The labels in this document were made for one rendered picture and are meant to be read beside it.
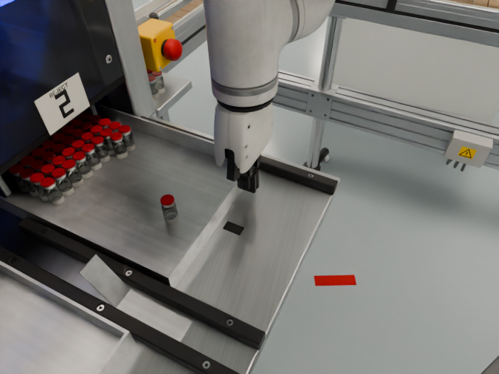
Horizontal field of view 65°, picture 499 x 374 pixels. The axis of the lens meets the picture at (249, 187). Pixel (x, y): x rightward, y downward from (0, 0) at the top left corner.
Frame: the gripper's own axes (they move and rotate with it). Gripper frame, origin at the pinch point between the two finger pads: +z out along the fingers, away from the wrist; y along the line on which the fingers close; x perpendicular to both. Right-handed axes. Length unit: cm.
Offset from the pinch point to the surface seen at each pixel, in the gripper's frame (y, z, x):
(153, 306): 22.8, 4.3, -2.5
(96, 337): 29.3, 4.3, -6.2
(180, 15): -44, -3, -42
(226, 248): 10.5, 4.5, 1.5
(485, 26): -83, 3, 30
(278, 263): 9.3, 4.7, 9.5
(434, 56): -144, 42, 19
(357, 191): -98, 91, 6
